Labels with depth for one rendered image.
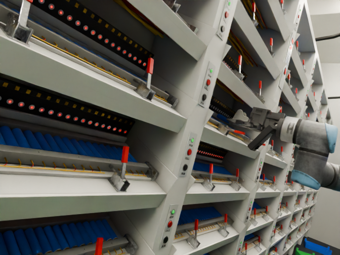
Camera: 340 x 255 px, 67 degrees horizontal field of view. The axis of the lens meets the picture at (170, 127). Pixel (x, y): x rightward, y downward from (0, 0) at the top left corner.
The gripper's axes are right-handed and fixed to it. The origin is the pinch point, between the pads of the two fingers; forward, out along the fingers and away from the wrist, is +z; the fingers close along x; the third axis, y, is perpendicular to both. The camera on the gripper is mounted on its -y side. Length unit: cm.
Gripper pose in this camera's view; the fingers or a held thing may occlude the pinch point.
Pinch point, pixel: (229, 122)
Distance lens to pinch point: 107.0
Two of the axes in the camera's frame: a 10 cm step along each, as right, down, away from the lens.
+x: -5.4, -1.9, -8.2
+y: 2.9, -9.6, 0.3
